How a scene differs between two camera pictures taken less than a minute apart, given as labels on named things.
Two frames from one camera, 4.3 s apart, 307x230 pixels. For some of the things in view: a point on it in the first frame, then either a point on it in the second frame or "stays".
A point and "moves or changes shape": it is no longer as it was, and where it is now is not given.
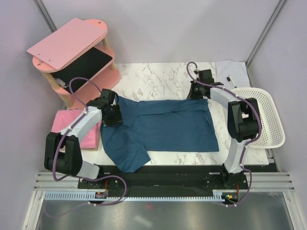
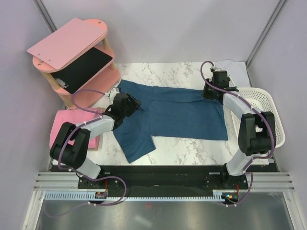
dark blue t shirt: [179, 125] moves or changes shape
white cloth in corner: [237, 71] stays
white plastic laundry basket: [272, 134] stays
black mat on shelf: [87, 67] stays
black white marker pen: [232, 83] stays
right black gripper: [192, 95] -> [205, 94]
